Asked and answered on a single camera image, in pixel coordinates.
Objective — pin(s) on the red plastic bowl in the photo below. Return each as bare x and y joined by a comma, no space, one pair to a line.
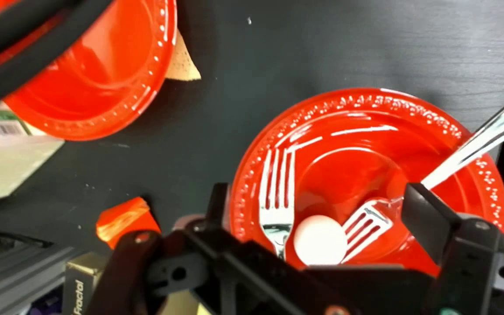
112,76
344,169

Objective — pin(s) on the tan wooden triangle piece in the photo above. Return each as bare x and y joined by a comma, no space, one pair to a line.
182,64

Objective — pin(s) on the orange-red wedge block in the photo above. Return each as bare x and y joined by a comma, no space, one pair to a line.
126,221

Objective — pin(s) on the olive printed box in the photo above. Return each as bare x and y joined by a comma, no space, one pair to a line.
85,286

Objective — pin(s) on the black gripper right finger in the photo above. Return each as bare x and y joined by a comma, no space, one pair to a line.
432,225

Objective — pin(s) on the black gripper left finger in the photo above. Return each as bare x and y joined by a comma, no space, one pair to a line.
218,206

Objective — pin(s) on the small white ball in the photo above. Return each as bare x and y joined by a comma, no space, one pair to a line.
320,241

